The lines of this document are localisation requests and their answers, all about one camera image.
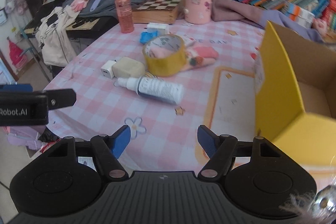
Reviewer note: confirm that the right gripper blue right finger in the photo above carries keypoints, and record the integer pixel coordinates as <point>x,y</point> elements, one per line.
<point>220,150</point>

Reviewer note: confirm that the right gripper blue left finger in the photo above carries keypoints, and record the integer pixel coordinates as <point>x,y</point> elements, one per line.
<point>106,151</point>

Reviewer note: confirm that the white charger adapter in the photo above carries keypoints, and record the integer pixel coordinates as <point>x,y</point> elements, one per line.
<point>107,69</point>

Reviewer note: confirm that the white spray bottle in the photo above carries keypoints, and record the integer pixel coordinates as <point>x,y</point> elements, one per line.
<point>154,89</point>

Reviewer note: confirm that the pink fuzzy sock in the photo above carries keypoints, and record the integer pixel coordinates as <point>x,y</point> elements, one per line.
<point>197,56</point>

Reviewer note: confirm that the yellow tape roll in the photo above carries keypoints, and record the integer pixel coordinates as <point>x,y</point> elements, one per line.
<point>167,66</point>

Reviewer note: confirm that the blue plastic clip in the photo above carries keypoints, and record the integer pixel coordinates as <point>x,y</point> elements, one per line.
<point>147,36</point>

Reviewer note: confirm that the small white printed box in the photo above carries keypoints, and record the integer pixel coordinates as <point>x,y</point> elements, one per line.
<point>159,28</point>

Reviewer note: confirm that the yellow cardboard box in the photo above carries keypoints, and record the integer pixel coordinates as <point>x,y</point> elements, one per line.
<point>295,96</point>

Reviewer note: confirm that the pink glove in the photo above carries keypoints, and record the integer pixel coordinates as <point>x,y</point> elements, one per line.
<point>78,5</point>

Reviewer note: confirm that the grey clothing pile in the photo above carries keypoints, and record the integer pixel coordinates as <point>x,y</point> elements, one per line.
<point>101,8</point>

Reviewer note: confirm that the pink purple cloth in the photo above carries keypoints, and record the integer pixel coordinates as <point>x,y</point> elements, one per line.
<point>229,10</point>

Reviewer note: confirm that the pink spray bottle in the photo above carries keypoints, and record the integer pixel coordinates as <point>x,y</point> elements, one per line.
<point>124,14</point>

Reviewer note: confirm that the wooden chess board box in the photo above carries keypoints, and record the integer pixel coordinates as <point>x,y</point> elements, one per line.
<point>157,11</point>

